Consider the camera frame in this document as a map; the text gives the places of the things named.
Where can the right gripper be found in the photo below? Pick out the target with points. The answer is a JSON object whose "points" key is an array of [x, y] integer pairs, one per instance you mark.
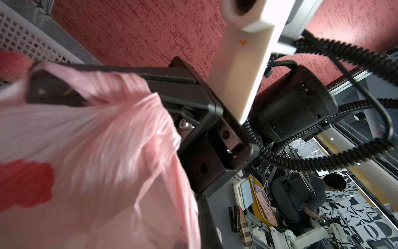
{"points": [[210, 156]]}

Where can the pink plastic bag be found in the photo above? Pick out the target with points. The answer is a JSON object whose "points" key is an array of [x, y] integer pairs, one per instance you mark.
{"points": [[118, 184]]}

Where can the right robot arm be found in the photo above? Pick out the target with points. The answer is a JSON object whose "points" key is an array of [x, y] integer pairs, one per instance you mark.
{"points": [[297, 105]]}

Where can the peach in basket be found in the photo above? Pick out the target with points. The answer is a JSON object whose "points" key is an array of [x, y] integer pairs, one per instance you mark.
{"points": [[14, 65]]}

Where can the person in background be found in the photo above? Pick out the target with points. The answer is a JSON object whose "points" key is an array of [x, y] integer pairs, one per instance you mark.
{"points": [[309, 201]]}

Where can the white plastic basket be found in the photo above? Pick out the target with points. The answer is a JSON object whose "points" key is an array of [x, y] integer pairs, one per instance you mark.
{"points": [[20, 35]]}

